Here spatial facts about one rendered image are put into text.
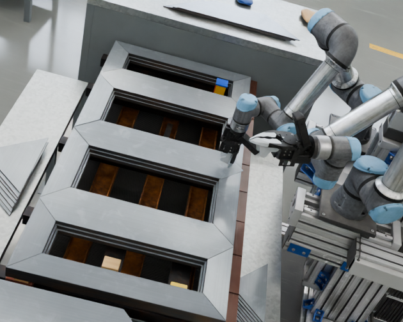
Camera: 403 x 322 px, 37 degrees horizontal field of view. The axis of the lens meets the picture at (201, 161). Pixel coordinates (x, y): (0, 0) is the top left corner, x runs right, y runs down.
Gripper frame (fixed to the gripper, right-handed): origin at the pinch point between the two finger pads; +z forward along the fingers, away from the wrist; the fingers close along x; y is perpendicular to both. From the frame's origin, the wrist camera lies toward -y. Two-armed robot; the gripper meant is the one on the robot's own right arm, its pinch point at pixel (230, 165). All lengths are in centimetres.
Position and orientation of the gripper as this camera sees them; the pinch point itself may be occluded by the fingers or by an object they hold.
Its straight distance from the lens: 255.6
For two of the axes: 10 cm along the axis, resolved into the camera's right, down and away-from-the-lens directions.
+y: -9.7, -2.5, -0.6
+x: -1.2, 6.3, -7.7
